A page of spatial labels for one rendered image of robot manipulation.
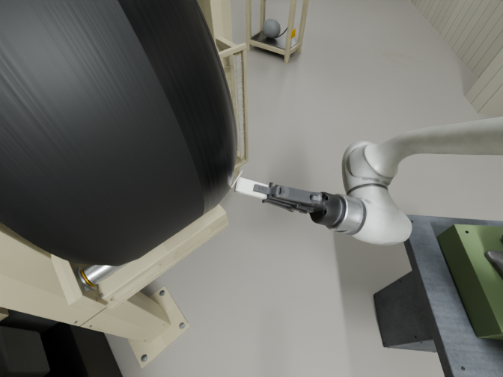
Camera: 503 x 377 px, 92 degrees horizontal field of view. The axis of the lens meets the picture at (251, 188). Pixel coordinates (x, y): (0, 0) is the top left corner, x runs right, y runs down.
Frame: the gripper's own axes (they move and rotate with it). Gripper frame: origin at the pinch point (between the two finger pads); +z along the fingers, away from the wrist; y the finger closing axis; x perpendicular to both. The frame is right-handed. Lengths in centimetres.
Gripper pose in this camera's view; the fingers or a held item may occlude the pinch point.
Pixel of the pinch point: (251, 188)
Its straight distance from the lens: 51.8
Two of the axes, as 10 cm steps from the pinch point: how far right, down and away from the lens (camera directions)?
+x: 1.8, -9.4, 2.8
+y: -3.2, 2.1, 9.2
